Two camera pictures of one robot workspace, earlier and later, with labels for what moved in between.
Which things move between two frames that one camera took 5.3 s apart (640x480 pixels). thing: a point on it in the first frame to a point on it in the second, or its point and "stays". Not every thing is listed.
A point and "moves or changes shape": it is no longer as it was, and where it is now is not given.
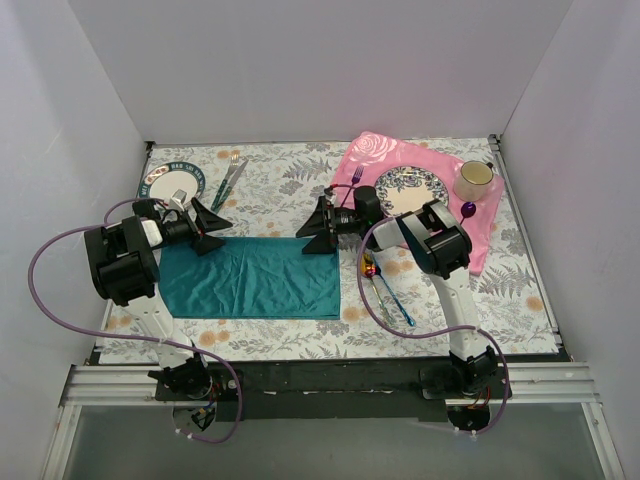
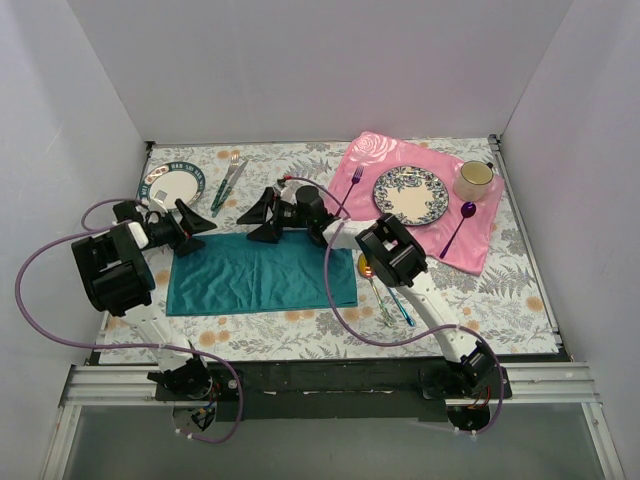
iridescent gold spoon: [368, 268] stays
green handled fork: [234, 166] stays
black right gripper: [326, 222] to [276, 214]
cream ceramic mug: [473, 179] stays
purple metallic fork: [355, 180] stays
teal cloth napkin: [250, 278] moves or changes shape
